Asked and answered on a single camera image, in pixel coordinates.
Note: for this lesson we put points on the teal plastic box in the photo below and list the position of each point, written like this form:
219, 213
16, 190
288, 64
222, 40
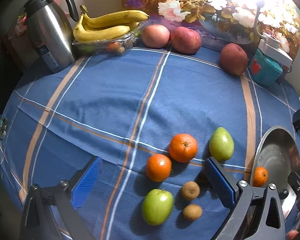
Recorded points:
264, 69

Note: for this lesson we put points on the black power adapter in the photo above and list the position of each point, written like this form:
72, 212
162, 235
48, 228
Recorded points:
296, 120

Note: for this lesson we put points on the yellow banana bunch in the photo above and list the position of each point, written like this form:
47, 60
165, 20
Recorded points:
107, 27

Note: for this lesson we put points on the blue plaid tablecloth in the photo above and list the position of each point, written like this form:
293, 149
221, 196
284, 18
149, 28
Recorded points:
124, 110

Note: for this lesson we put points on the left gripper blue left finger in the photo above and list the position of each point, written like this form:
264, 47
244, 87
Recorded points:
38, 222

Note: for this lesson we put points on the large steel plate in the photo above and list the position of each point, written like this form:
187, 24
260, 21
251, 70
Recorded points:
278, 153

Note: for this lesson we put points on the green pear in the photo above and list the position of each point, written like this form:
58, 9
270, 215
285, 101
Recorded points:
157, 206
221, 145

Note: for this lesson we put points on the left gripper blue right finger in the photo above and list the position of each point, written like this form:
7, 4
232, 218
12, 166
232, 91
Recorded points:
255, 212

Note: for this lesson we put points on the white desk lamp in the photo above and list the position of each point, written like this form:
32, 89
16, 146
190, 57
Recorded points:
271, 46

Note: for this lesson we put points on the clear plastic fruit tray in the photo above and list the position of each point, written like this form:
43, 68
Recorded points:
114, 47

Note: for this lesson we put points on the orange tangerine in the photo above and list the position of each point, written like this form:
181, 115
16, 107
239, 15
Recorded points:
183, 148
158, 167
260, 176

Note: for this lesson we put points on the person's right hand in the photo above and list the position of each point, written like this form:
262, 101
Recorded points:
292, 234

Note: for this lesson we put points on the steel thermos kettle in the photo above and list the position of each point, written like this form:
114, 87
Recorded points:
51, 33

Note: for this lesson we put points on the floral painting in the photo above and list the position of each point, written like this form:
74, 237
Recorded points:
233, 21

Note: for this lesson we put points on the red apple middle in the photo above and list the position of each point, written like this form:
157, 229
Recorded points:
185, 40

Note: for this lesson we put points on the dark red apple right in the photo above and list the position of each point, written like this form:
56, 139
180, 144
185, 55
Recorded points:
233, 59

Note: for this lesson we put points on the pink apple left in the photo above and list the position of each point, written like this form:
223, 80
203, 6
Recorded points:
155, 36

